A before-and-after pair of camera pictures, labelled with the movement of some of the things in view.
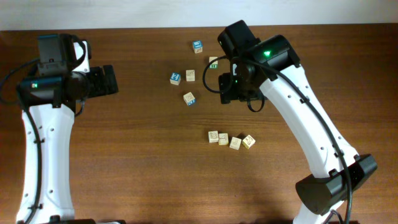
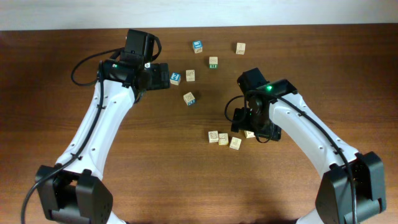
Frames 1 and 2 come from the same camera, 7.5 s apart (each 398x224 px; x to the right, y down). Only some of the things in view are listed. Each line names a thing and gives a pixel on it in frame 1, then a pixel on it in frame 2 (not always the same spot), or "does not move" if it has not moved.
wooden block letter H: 248,142 → 249,134
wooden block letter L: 223,139 does not move
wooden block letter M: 189,99 does not move
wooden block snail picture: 213,136 does not move
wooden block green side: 214,65 does not move
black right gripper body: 235,90 → 245,119
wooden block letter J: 236,143 does not move
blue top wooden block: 198,46 does not move
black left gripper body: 93,82 → 157,77
